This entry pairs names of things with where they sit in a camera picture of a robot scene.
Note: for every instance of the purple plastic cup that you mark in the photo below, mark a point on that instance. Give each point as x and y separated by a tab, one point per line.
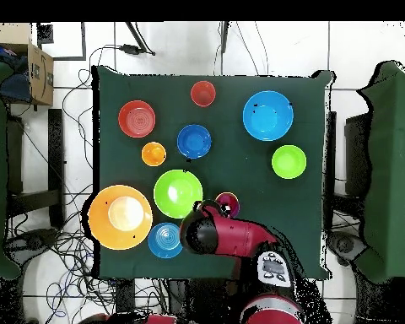
232	200

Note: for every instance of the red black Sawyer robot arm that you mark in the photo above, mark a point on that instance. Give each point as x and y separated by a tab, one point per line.
239	236

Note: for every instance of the large green bowl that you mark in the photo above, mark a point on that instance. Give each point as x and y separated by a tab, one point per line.
175	192

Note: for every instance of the dark blue bowl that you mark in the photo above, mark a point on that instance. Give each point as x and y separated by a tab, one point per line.
194	141

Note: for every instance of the dark green tablecloth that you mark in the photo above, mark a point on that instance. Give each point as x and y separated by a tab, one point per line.
243	175

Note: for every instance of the orange ribbed plastic cup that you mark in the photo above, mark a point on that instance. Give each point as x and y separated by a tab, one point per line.
154	154

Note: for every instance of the small light blue bowl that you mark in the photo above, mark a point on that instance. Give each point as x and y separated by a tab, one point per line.
162	240

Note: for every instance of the red plastic cup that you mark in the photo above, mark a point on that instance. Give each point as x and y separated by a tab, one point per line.
203	93

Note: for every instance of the small green ribbed bowl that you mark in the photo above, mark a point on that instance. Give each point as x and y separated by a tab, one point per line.
289	162

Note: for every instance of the red plastic bowl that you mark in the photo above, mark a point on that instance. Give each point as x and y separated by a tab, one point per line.
136	118

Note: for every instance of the large light blue bowl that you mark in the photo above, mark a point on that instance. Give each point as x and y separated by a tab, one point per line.
268	115

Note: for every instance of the large yellow bowl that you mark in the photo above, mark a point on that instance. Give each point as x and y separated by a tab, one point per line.
119	217

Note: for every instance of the black power adapter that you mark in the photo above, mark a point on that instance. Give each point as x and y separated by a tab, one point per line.
130	49

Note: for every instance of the cardboard box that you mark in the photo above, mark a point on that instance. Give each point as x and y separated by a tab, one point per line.
40	77

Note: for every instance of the dark blue bag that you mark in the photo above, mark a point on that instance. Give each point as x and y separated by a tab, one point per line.
15	87

